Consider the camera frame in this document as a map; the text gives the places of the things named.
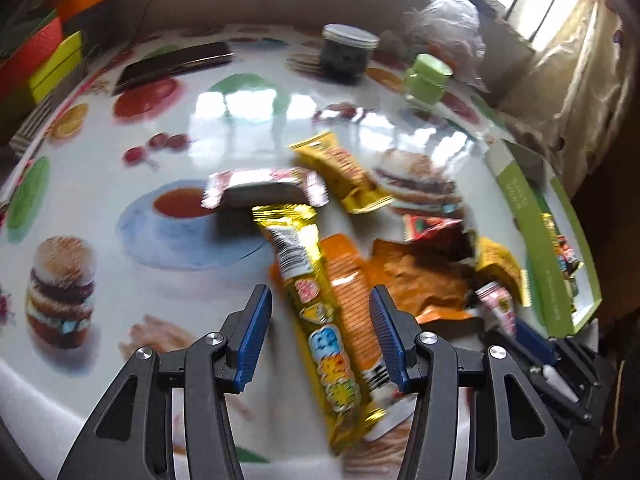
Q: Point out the small yellow candy packet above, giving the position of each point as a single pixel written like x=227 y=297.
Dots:
x=496 y=263

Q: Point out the small pink white candy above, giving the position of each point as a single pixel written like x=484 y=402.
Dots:
x=497 y=307

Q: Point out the red textured box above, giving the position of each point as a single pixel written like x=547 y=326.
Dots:
x=32 y=53

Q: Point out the dark jar white lid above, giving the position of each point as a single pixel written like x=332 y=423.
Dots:
x=346 y=52

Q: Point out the orange chip bag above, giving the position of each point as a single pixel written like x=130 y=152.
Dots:
x=422 y=283

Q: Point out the long gold snack bar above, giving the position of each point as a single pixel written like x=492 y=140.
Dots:
x=343 y=394

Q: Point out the yellow peanut candy packet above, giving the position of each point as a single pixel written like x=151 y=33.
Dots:
x=345 y=178

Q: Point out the black phone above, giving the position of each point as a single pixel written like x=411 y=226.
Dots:
x=171 y=63

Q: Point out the clear plastic bag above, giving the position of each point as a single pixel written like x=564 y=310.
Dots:
x=449 y=30

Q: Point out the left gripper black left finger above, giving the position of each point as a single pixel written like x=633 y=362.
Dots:
x=128 y=435

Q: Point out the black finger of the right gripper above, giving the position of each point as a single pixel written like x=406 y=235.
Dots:
x=526 y=345

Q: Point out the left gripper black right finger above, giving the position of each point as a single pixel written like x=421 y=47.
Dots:
x=525 y=440

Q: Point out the green cream jar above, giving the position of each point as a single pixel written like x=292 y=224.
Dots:
x=426 y=81

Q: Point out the green white cardboard box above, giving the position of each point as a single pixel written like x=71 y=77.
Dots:
x=561 y=273

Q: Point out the yellow green box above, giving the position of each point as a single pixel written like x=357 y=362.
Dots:
x=61 y=63

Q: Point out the white brown nougat candy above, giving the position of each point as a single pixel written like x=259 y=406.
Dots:
x=248 y=188

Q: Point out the orange biscuit packet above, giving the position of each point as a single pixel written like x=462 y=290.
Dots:
x=349 y=281

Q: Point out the striped grey box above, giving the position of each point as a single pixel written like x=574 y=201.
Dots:
x=27 y=131

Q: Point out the beige patterned curtain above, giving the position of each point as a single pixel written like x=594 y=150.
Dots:
x=570 y=101

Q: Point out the red snack packet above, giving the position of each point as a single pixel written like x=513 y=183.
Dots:
x=447 y=237

